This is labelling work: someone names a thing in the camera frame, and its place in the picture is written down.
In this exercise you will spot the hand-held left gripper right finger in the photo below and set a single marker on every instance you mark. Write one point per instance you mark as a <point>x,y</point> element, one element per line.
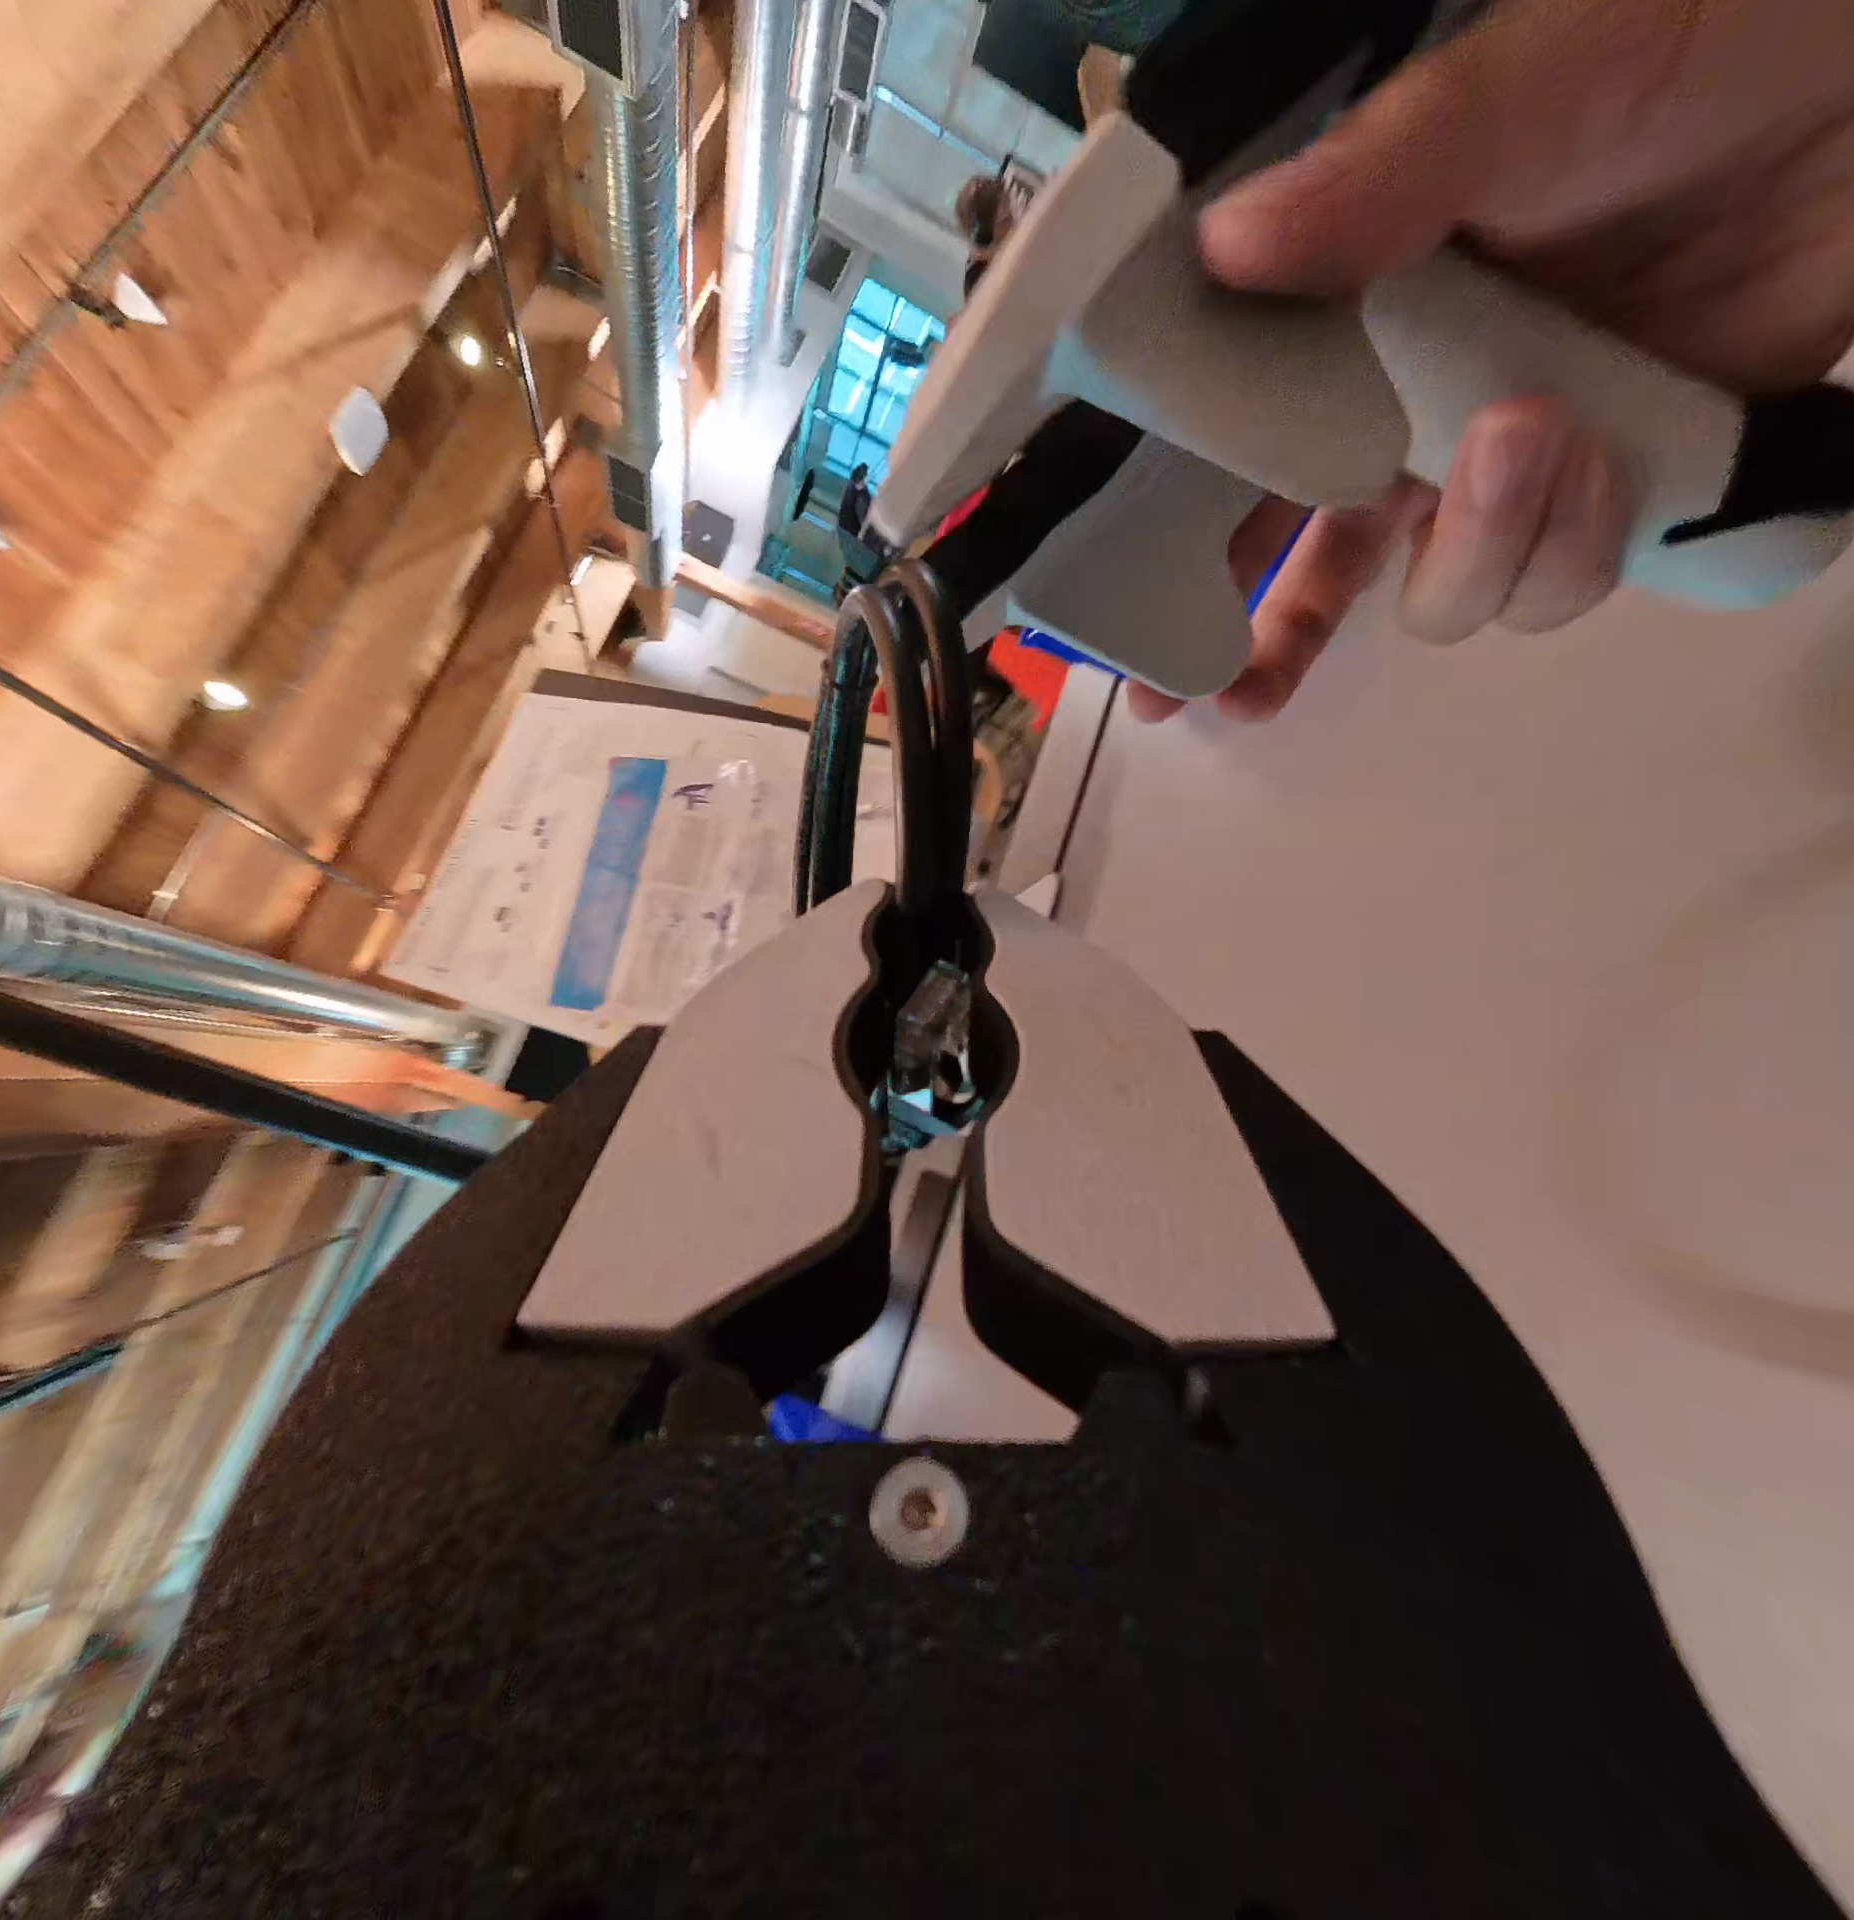
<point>1153,1185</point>

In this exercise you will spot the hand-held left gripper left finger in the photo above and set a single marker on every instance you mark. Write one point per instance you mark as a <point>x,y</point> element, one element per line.
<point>718,1171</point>

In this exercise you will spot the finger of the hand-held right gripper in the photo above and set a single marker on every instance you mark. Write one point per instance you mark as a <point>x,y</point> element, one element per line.
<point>1153,586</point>
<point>1018,330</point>

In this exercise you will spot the blue plastic bin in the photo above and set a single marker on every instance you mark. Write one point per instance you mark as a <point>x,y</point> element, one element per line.
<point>1044,642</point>
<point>822,1418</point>

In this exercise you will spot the grey desk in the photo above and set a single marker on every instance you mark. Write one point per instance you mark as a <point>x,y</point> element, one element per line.
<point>1466,975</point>

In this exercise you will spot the person's right hand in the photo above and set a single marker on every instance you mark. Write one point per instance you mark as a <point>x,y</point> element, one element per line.
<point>1647,151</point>

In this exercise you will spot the instruction sheet on stand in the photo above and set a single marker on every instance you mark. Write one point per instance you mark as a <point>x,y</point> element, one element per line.
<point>655,693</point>

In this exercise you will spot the black metal pole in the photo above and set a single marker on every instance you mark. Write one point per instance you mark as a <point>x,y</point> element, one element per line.
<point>192,1072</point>

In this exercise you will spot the white ceiling access point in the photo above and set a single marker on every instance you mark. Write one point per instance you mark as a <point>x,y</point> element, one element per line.
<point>357,431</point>

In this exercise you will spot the silver ventilation duct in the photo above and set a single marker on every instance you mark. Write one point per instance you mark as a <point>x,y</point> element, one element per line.
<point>778,151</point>
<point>192,961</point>
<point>643,225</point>

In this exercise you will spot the black wall speaker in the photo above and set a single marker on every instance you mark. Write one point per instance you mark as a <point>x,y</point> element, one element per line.
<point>708,530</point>

